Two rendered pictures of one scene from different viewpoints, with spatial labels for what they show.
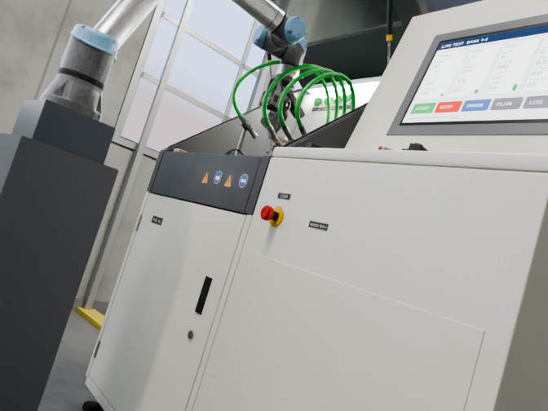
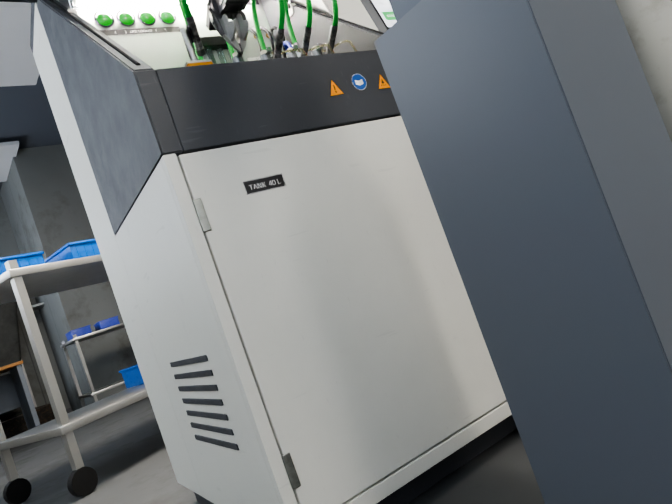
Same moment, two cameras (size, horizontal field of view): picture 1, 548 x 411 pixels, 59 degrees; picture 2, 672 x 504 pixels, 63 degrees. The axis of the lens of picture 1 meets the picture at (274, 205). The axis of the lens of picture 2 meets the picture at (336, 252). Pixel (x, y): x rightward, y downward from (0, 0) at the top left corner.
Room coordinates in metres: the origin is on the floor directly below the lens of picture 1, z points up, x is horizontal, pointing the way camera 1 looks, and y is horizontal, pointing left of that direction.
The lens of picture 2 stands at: (1.49, 1.39, 0.48)
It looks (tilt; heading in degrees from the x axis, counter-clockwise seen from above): 3 degrees up; 275
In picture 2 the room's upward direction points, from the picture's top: 20 degrees counter-clockwise
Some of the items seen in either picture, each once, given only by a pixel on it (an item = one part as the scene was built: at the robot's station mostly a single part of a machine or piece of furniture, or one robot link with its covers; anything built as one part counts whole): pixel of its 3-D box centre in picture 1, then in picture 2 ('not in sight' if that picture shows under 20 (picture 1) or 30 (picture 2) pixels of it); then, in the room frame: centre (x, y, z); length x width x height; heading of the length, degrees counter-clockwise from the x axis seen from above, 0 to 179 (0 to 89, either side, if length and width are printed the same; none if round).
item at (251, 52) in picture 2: not in sight; (266, 61); (1.65, -0.30, 1.20); 0.13 x 0.03 x 0.31; 37
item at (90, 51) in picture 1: (90, 55); not in sight; (1.24, 0.58, 1.07); 0.13 x 0.12 x 0.14; 29
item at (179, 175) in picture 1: (203, 178); (308, 95); (1.54, 0.24, 0.87); 0.62 x 0.04 x 0.16; 37
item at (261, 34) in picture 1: (272, 40); not in sight; (1.59, 0.17, 1.40); 0.11 x 0.11 x 0.08; 29
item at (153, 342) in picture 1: (156, 307); (380, 283); (1.53, 0.25, 0.44); 0.65 x 0.02 x 0.68; 37
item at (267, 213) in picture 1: (270, 214); not in sight; (1.16, 0.00, 0.80); 0.05 x 0.04 x 0.05; 37
